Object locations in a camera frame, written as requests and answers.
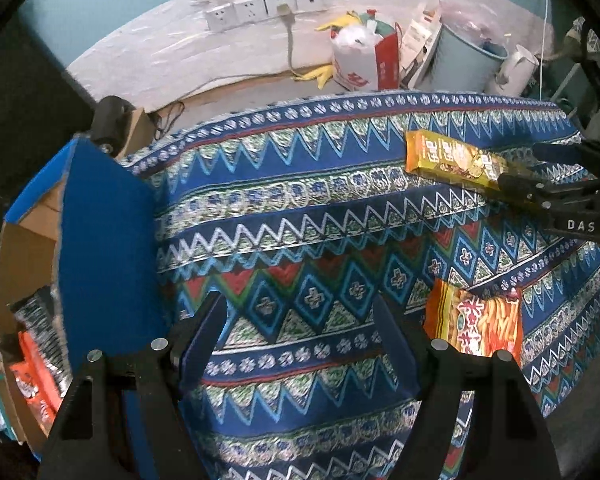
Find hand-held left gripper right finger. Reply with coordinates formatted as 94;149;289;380
372;292;563;480

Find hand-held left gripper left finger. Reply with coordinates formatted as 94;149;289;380
37;290;228;480

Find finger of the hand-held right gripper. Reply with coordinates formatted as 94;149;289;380
497;172;556;211
532;141;600;168

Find orange fries snack packet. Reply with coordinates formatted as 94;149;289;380
424;280;525;367

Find long yellow biscuit packet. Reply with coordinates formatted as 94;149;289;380
404;129;518;192

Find blue cardboard box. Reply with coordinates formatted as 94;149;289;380
0;132;182;480

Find silver snack packet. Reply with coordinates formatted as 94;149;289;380
7;284;73;391

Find orange red snack packet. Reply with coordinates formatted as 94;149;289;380
9;330;63;433

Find white kettle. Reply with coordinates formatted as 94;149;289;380
485;44;540;97

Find blue grey bin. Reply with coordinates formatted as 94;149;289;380
430;22;510;94

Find patterned blue tablecloth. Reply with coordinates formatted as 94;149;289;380
115;89;600;480

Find white carton boxes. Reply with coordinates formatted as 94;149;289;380
397;0;443;88

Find red paper bag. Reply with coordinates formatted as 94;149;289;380
375;30;401;91

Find white plastic bag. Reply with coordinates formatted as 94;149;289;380
330;25;381;92

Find brown cardboard piece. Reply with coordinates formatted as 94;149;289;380
115;107;154;159

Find banana peel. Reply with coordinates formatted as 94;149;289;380
315;10;369;32
294;62;336;89

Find black cylinder object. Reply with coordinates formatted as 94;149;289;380
91;96;135;149

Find dark cabinet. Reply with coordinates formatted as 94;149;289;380
0;10;99;256

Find dark metal frame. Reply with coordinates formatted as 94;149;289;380
555;17;600;141

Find white hanging cord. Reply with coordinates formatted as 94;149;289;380
540;0;554;96

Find black cable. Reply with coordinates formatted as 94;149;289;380
152;102;186;139

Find grey plug cable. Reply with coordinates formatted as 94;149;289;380
277;4;302;79

